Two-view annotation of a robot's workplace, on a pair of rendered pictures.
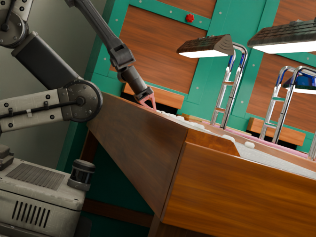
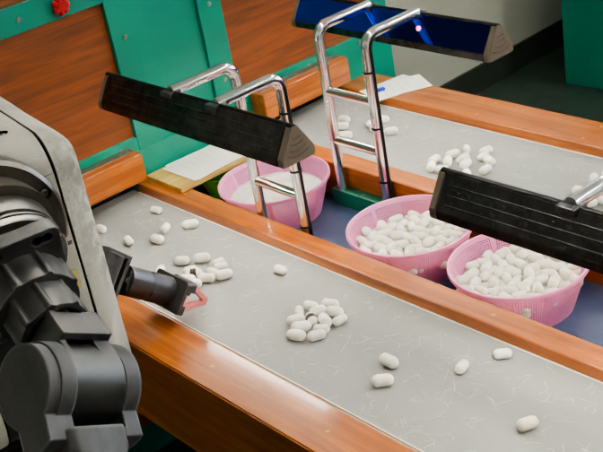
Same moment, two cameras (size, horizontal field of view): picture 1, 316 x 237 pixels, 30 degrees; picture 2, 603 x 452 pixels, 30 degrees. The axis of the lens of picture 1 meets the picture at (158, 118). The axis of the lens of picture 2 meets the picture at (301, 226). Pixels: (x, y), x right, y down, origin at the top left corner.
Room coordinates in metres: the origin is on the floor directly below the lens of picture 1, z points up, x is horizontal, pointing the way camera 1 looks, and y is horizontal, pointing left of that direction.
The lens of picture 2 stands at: (0.53, 0.61, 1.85)
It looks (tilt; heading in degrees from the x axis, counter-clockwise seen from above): 27 degrees down; 336
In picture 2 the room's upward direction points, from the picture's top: 11 degrees counter-clockwise
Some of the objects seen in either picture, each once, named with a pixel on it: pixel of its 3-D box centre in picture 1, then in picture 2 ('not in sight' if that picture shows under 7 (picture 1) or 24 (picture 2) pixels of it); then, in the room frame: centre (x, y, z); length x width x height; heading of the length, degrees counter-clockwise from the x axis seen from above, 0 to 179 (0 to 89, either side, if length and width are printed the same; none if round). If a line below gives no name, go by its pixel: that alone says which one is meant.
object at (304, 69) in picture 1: (292, 118); (379, 108); (2.60, -0.56, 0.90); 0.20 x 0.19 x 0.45; 12
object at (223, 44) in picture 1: (203, 45); (194, 112); (2.50, -0.10, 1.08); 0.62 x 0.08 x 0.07; 12
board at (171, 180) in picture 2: (216, 124); (217, 158); (2.94, -0.29, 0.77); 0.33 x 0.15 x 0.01; 102
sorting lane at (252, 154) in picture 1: (192, 131); (349, 343); (2.06, -0.13, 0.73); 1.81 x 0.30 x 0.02; 12
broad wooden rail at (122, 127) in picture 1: (130, 130); (266, 428); (2.01, 0.08, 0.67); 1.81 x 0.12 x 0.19; 12
